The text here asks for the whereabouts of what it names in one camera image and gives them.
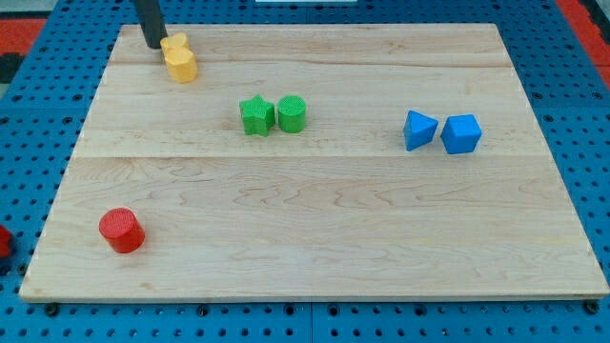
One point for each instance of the yellow heart block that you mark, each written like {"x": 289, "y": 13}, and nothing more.
{"x": 178, "y": 40}

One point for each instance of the red cylinder block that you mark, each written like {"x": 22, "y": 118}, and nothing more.
{"x": 121, "y": 229}

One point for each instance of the blue triangle block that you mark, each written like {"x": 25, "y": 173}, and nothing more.
{"x": 419, "y": 129}

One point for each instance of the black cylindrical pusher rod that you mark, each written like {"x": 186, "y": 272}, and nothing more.
{"x": 151, "y": 22}

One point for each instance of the green circle block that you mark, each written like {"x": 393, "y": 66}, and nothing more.
{"x": 292, "y": 113}

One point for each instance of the red block at edge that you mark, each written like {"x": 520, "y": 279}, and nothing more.
{"x": 5, "y": 239}

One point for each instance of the yellow hexagon block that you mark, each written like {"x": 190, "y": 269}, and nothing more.
{"x": 181, "y": 65}

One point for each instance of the blue cube block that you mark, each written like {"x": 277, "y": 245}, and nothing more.
{"x": 461, "y": 134}

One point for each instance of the wooden board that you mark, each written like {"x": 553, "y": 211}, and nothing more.
{"x": 340, "y": 211}

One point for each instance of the green star block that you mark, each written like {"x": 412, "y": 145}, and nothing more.
{"x": 257, "y": 115}

